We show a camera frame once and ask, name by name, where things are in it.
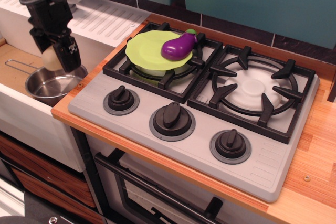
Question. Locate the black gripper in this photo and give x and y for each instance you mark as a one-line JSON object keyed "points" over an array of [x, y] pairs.
{"points": [[50, 19]]}

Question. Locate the beige toy potato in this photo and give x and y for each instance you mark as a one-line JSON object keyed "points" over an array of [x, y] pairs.
{"points": [[50, 59]]}

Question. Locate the purple toy eggplant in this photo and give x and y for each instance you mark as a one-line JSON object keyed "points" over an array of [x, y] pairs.
{"points": [[179, 48]]}

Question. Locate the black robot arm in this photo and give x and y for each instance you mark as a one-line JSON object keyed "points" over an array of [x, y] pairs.
{"points": [[51, 34]]}

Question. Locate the small steel pot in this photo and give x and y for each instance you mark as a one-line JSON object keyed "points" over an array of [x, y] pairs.
{"points": [[48, 87]]}

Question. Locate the white toy sink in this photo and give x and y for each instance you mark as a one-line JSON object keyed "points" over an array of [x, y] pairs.
{"points": [[98, 27]]}

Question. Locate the lime green plate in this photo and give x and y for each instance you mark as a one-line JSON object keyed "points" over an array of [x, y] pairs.
{"points": [[144, 50]]}

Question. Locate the left black stove knob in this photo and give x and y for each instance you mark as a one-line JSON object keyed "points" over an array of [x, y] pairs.
{"points": [[121, 101]]}

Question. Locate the black stove knob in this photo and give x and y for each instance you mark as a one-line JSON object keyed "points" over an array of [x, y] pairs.
{"points": [[230, 147], [172, 123], [121, 101]]}

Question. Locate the left black burner grate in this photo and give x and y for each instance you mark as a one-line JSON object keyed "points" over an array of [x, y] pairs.
{"points": [[176, 87]]}

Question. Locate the black burner grate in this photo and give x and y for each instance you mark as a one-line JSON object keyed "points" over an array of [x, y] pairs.
{"points": [[278, 124], [176, 87]]}

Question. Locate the upper wooden drawer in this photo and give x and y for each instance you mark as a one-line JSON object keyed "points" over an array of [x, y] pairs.
{"points": [[42, 167]]}

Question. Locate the wooden drawer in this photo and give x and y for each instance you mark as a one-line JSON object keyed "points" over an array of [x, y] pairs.
{"points": [[42, 167], [71, 195]]}

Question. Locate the middle black stove knob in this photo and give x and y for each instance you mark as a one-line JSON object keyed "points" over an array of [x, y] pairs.
{"points": [[172, 123]]}

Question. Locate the toy oven door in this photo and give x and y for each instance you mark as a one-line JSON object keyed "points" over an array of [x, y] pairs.
{"points": [[147, 194]]}

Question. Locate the lower wooden drawer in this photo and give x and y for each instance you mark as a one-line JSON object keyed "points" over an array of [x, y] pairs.
{"points": [[71, 195]]}

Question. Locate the grey toy stove top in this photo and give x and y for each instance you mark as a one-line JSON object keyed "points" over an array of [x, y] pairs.
{"points": [[261, 175]]}

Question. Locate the right white burner cap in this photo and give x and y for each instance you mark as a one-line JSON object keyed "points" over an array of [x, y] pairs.
{"points": [[252, 84]]}

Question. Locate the right black stove knob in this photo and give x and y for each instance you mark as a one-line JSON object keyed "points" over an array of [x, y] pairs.
{"points": [[230, 147]]}

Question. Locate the right black burner grate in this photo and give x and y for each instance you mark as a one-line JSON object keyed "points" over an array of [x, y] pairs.
{"points": [[278, 124]]}

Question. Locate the black oven door handle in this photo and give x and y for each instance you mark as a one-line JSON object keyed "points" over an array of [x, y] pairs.
{"points": [[208, 216]]}

